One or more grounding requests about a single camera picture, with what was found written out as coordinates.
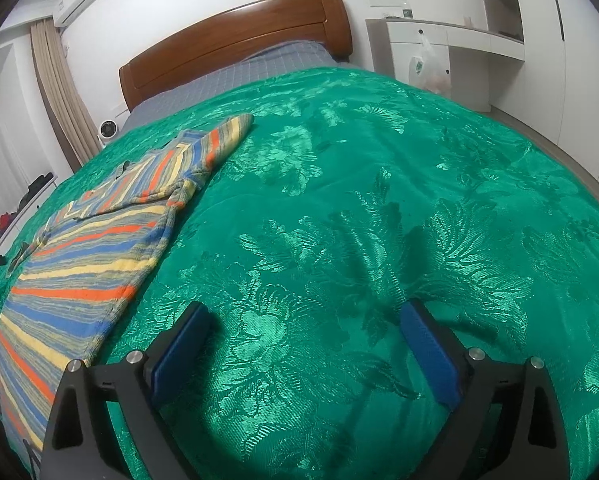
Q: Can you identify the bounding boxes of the white sheer curtain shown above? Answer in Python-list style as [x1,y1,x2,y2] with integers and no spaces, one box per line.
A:
[0,45,50,241]

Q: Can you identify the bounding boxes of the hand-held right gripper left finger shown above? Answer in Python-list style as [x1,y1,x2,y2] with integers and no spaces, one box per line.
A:
[38,301,215,480]

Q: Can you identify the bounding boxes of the grey bed sheet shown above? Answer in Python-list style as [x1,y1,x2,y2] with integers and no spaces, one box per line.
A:
[122,40,337,133]

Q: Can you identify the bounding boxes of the white wall socket panel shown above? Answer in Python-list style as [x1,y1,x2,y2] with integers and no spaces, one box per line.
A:
[368,0,413,21]

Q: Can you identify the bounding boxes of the white wardrobe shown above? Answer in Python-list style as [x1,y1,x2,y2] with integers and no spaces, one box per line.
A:
[479,0,599,196]

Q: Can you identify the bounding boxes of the small dark device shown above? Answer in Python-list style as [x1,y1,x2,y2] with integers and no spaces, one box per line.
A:
[10,242,30,273]

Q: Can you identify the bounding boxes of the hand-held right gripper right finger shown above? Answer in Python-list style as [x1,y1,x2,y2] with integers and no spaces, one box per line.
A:
[399,299,573,480]

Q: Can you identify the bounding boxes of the striped knit sweater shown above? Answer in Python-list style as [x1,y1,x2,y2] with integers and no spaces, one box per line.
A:
[0,114,255,466]

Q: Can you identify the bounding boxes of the green floral bedspread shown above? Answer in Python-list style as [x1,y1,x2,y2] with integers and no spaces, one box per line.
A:
[0,67,599,480]

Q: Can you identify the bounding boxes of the white desk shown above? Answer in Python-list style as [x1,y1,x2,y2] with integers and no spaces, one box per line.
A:
[365,17,525,113]

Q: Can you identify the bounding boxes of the beige curtain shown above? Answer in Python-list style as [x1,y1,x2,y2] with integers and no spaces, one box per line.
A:
[30,17,102,173]

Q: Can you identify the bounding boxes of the white plastic bag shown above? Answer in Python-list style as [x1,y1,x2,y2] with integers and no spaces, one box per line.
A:
[409,35,453,95]

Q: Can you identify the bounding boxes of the wooden headboard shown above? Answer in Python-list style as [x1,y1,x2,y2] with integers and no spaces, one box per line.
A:
[119,0,354,113]

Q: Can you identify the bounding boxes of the small white fan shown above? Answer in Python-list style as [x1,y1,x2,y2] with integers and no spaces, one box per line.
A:
[98,119,125,147]

